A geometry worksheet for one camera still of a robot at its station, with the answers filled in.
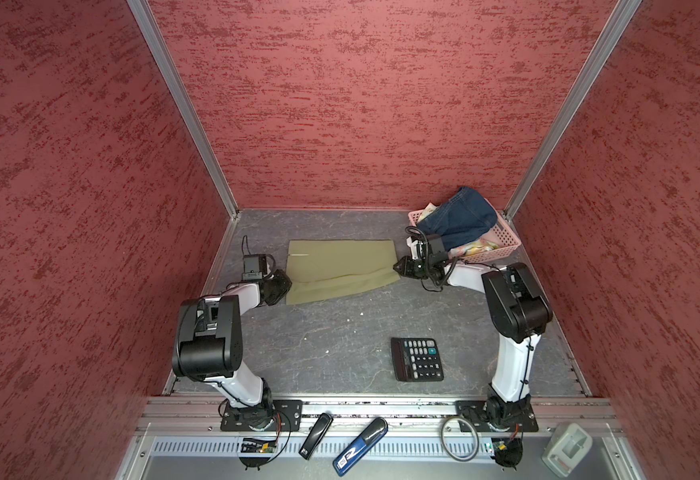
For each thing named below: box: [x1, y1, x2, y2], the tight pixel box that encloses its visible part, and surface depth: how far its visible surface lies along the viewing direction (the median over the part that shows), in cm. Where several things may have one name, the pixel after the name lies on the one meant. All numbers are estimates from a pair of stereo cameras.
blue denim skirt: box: [416, 186, 498, 251], surface depth 109 cm
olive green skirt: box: [286, 239, 401, 305], surface depth 106 cm
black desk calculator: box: [391, 337, 444, 382], surface depth 83 cm
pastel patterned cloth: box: [448, 239, 499, 259], surface depth 102 cm
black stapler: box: [299, 412, 334, 461], surface depth 70 cm
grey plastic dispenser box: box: [542, 422, 593, 478], surface depth 69 cm
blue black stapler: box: [333, 417, 389, 477], surface depth 68 cm
